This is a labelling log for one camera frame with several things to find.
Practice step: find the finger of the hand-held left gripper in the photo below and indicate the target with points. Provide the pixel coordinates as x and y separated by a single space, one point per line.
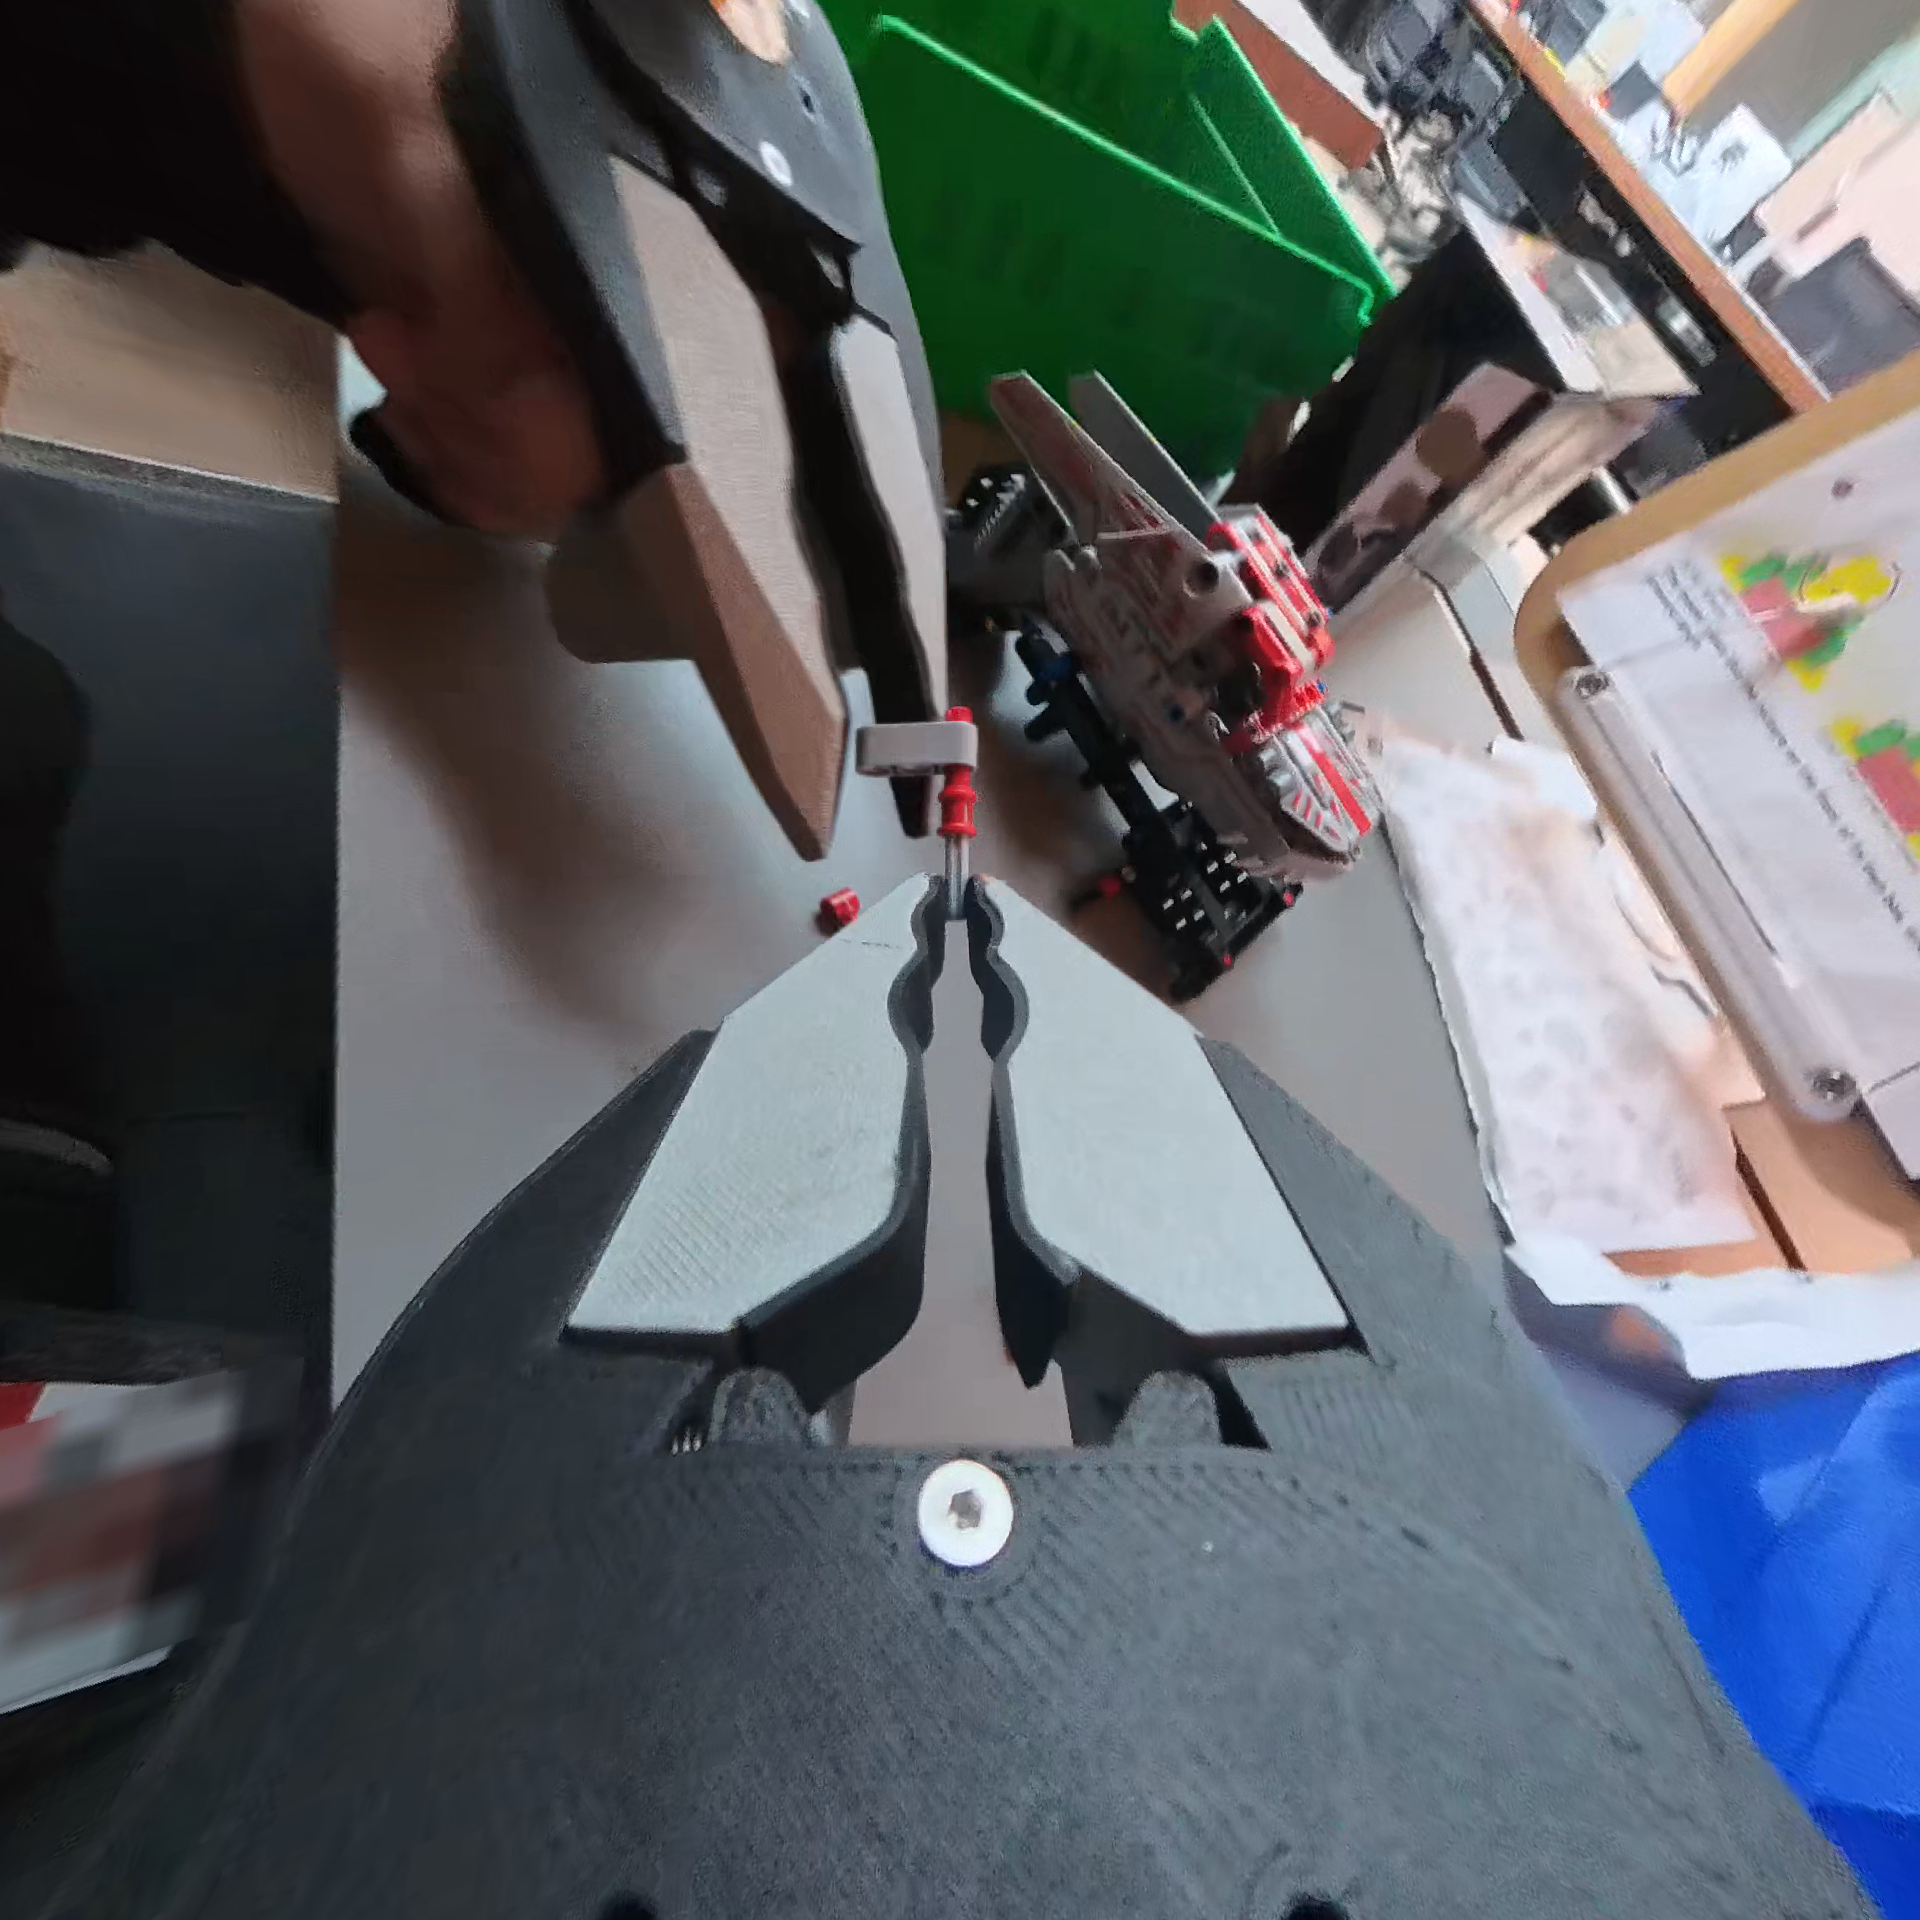
897 525
750 600

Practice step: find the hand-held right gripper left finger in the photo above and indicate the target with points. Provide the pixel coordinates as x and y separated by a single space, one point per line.
764 1171

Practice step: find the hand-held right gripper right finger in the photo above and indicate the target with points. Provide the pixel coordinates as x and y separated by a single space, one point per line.
1154 1185

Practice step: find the small grey lego beam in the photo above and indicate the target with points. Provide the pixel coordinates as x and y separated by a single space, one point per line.
908 746

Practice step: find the long red lego pin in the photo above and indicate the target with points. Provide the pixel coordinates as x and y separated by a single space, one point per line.
956 795

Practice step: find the red and white lego model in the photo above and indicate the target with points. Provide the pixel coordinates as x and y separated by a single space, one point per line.
1200 631

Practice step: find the light grey lego axle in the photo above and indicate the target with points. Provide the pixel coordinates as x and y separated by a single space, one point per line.
956 879

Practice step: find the blue plastic bin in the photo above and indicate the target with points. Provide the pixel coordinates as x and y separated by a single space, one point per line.
1800 1574

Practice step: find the small red lego connector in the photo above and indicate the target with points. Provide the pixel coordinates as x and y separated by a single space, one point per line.
841 909

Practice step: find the person's left hand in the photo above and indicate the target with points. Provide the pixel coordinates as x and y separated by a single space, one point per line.
404 255

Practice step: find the green plastic bin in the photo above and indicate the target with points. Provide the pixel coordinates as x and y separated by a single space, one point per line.
1081 224

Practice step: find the printed white paper bag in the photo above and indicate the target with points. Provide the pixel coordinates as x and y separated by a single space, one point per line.
1561 1020

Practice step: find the printed cardboard box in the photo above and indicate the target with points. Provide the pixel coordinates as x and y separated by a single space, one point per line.
1441 480

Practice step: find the silver sheet holder bar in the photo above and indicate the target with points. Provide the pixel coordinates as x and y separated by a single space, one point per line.
1711 901

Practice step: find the plain white paper bag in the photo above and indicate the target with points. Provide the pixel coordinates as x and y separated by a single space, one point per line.
1771 1320

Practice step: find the light wooden board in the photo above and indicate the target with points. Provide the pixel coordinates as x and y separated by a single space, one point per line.
1822 1185

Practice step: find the cluttered wooden desk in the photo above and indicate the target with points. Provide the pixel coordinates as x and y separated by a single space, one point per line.
1650 195

